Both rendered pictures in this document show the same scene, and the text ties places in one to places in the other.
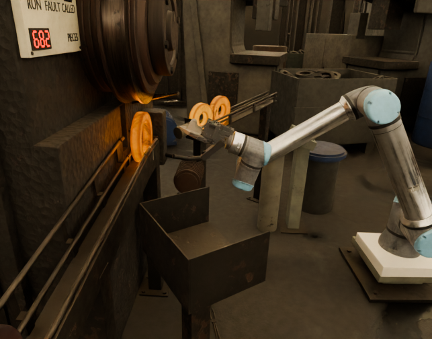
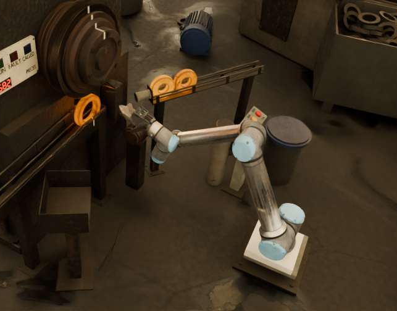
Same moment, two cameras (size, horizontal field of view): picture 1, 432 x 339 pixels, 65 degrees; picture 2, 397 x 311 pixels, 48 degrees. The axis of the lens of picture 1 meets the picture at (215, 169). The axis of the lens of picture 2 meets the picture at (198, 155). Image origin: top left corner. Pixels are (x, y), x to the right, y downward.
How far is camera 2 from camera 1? 151 cm
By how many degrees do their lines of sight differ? 25
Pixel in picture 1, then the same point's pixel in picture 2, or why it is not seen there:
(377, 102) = (238, 145)
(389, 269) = (249, 252)
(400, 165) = (252, 190)
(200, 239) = (77, 197)
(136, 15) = (68, 62)
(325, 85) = (367, 49)
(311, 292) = (197, 244)
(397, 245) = not seen: hidden behind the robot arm
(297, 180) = not seen: hidden behind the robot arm
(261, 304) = (157, 236)
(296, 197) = (238, 167)
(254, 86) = (312, 13)
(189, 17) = not seen: outside the picture
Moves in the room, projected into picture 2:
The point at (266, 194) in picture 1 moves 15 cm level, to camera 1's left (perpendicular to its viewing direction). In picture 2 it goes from (212, 156) to (192, 148)
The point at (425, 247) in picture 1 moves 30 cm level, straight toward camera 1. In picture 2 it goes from (262, 250) to (214, 269)
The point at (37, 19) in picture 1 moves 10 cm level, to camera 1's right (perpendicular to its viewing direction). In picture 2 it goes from (2, 77) to (21, 85)
